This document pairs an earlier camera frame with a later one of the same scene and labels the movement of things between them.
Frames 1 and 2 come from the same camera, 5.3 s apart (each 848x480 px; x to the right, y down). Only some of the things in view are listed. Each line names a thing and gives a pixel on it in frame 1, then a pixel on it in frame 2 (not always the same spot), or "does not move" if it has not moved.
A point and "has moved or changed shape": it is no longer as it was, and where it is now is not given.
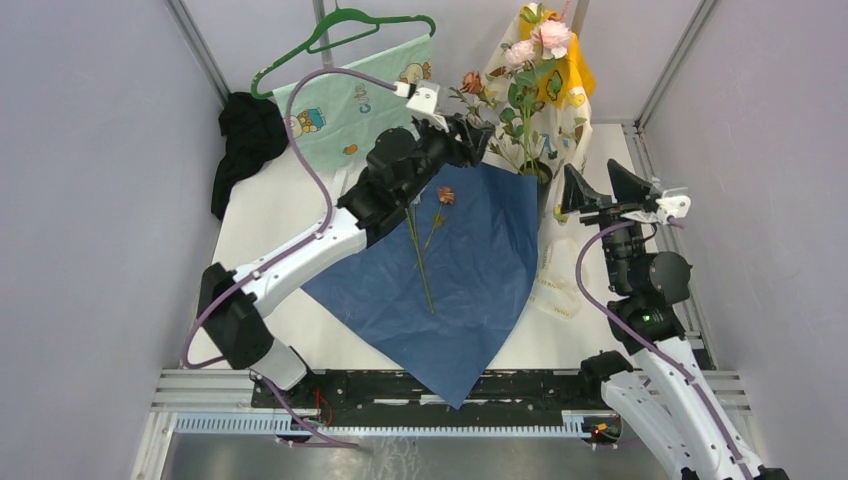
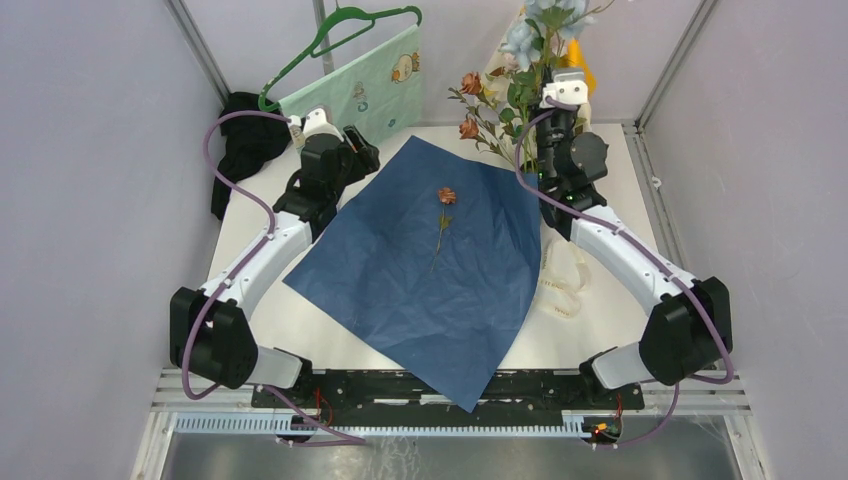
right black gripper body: x=610 y=213 -> x=551 y=132
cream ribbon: x=557 y=292 does not move
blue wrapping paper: x=437 y=287 does not move
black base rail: x=502 y=391 does not move
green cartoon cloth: x=337 y=117 does not move
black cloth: x=256 y=129 does not move
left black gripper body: x=438 y=148 -> x=354 y=165
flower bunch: x=528 y=61 has moved or changed shape
